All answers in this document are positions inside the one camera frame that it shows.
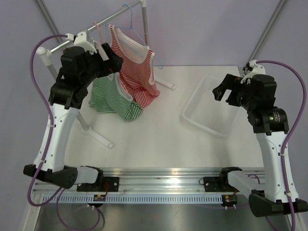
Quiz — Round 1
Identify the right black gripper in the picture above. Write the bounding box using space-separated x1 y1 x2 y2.
213 74 257 112

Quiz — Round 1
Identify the green striped tank top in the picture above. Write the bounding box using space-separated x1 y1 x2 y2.
89 76 143 122

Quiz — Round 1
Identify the pink wire hanger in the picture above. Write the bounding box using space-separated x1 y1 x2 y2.
92 22 133 102

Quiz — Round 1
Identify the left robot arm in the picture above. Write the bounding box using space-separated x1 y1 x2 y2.
23 43 123 192

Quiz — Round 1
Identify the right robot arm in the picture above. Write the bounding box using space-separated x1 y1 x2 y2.
203 74 308 218

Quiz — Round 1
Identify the red striped tank top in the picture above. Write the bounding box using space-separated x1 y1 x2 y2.
109 25 160 108

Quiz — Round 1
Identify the white plastic basket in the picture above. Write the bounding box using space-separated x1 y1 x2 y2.
182 77 239 138

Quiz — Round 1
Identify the white metal clothes rack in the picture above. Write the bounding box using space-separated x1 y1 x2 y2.
35 0 176 149

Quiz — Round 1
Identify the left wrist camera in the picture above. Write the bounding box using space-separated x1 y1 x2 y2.
66 31 108 61

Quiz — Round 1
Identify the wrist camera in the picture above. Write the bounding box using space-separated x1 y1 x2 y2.
66 31 108 61
241 60 266 82

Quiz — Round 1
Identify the blue wire hanger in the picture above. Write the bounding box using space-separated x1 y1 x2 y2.
104 3 164 69

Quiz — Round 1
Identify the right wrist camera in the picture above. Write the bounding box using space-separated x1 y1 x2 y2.
241 60 266 82

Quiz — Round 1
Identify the right aluminium frame post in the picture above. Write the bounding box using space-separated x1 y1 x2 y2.
247 0 288 62

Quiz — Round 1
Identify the aluminium frame post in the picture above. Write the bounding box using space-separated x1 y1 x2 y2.
33 0 79 75
247 0 288 62

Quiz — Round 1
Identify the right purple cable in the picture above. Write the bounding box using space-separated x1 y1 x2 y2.
255 60 308 231

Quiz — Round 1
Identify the left aluminium frame post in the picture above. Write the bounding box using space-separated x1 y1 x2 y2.
33 0 79 75

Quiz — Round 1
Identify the aluminium mounting rail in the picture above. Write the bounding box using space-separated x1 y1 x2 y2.
103 167 222 194

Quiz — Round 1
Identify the white slotted cable duct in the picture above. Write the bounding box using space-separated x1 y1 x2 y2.
42 195 226 204

